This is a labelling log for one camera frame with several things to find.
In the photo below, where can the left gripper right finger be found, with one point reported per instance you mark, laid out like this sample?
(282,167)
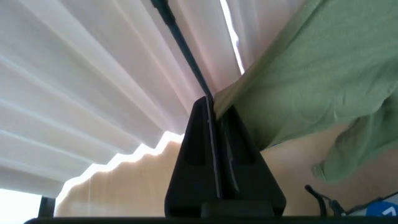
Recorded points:
(252,183)

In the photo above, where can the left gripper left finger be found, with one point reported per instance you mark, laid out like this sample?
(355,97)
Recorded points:
(189,186)

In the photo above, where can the green long-sleeved shirt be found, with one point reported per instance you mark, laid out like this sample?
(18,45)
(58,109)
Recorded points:
(317,68)

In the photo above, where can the black clothes rack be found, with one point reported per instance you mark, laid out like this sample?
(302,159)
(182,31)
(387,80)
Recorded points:
(183,46)

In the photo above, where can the beige curtain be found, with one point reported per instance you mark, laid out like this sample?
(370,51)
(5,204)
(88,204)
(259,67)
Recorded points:
(77,77)

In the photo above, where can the window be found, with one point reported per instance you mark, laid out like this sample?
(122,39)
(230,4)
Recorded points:
(17,205)

